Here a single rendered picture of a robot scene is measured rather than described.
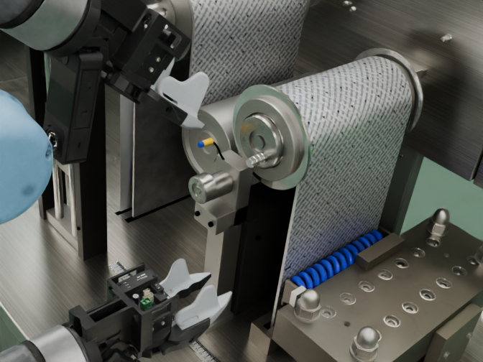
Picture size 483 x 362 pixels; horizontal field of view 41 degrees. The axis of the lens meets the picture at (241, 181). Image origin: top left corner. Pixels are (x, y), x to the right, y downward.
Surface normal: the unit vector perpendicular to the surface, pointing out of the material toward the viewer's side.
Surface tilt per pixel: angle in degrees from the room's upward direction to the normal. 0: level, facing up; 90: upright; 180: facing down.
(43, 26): 111
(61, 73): 79
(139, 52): 90
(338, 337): 0
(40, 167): 90
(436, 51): 90
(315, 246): 90
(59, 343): 13
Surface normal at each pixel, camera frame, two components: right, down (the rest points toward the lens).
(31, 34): 0.07, 0.93
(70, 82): -0.69, 0.16
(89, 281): 0.11, -0.82
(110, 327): 0.66, 0.48
